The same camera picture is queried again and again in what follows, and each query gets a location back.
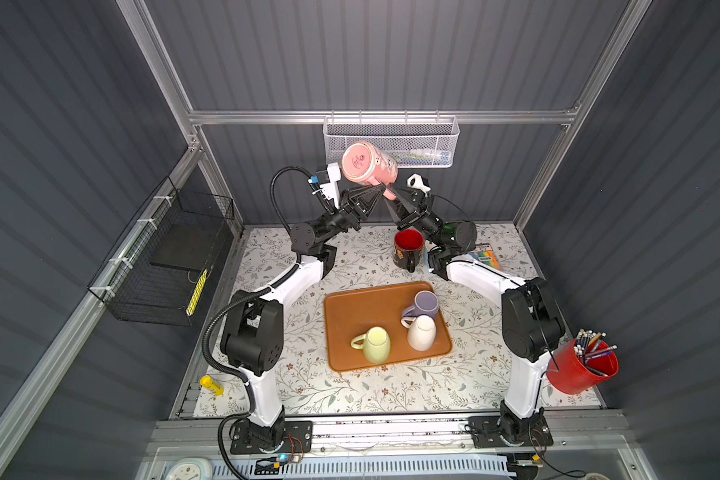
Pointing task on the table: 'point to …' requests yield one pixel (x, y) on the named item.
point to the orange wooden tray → (353, 312)
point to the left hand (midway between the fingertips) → (387, 191)
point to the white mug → (421, 331)
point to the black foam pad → (187, 245)
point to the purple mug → (425, 303)
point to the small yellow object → (208, 382)
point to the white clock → (190, 468)
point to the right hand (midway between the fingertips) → (390, 202)
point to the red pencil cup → (581, 364)
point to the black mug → (408, 247)
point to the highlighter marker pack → (484, 252)
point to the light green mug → (376, 344)
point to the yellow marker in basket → (196, 293)
